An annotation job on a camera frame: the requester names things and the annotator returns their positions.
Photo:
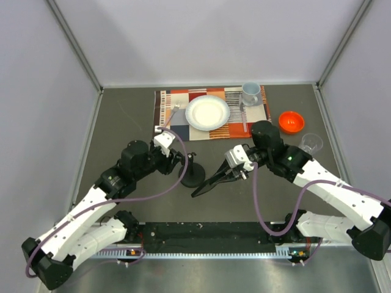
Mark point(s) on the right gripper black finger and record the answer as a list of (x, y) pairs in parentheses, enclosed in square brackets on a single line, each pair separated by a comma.
[(224, 172), (237, 176)]

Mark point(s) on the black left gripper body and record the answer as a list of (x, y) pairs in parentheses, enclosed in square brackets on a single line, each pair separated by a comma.
[(162, 163)]

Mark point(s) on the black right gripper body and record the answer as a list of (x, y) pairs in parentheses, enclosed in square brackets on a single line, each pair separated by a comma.
[(257, 155)]

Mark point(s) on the black smartphone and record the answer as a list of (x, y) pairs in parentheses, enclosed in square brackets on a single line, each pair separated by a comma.
[(206, 186)]

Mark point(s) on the black phone stand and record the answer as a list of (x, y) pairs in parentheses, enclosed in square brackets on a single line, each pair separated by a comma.
[(195, 173)]

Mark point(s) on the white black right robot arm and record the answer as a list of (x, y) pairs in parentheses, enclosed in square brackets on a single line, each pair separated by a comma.
[(366, 217)]

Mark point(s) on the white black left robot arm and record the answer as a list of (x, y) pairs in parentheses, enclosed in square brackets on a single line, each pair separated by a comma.
[(56, 254)]

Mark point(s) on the colourful patchwork placemat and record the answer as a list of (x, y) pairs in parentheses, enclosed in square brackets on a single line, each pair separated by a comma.
[(233, 129)]

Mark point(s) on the white paper plate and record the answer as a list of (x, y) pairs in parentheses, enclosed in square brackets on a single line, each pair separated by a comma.
[(207, 113)]

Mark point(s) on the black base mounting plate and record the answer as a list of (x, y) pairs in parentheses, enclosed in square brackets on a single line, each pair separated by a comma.
[(208, 237)]

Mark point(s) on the orange plastic bowl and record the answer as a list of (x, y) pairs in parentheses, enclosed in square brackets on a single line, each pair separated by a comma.
[(291, 122)]

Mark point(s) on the light blue mug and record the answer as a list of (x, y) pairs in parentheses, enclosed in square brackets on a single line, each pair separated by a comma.
[(251, 94)]

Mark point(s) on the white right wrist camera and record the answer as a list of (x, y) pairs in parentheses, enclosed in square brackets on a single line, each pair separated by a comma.
[(236, 156)]

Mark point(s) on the pink handled fork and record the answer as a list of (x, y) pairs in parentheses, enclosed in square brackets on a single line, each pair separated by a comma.
[(170, 113)]

